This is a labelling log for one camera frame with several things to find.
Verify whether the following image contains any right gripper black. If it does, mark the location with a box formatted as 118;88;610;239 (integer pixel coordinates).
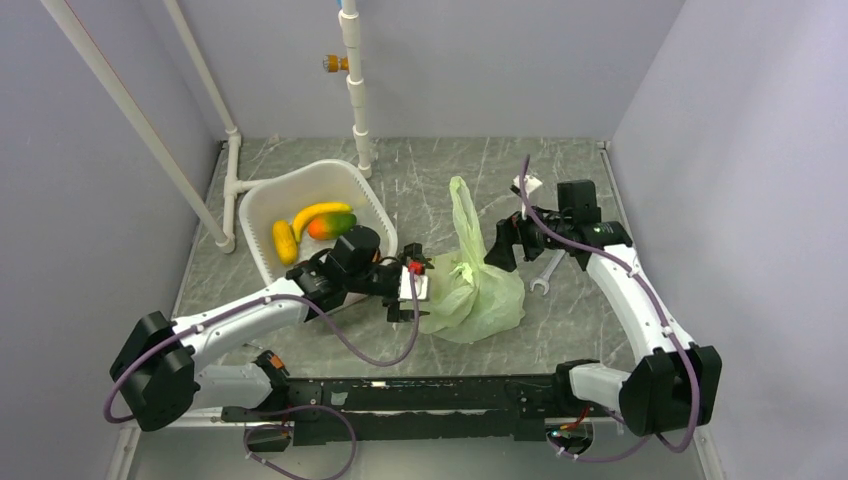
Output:
484;197;571;272

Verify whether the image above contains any light green plastic bag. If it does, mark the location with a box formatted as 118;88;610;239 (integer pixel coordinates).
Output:
419;176;525;343

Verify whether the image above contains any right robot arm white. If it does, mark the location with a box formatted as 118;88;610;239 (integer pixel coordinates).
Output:
485;178;722;449

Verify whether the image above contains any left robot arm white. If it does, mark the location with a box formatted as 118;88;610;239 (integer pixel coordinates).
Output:
103;226;433;431

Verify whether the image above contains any orange green fake mango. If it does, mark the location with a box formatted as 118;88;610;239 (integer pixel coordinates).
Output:
306;213;358;241

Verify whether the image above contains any yellow fake corn cob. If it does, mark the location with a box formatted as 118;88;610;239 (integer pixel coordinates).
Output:
272;220;299;266

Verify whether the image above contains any silver open-end wrench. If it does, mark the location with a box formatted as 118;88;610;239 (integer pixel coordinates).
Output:
529;250;566;296

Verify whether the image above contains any white plastic basket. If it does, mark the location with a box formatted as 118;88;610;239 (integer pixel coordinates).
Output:
239;159;398;298

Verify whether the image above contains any thin white diagonal pipe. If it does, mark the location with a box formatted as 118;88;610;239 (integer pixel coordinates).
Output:
163;0;263;253

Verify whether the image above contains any orange pipe valve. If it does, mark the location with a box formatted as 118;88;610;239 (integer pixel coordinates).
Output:
323;55;349;73

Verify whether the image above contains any white vertical pvc pipe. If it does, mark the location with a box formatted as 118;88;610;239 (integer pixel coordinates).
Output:
338;0;373;179

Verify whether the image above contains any white diagonal pvc pipe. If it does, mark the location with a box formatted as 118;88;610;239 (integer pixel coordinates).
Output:
42;0;236;254

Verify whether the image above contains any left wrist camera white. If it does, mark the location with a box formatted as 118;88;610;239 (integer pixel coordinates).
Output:
398;261;430;302

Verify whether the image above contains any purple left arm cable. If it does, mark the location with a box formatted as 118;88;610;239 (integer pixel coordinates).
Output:
103;268;424;480

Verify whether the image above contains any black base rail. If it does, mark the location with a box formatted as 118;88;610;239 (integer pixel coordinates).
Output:
221;374;605;446

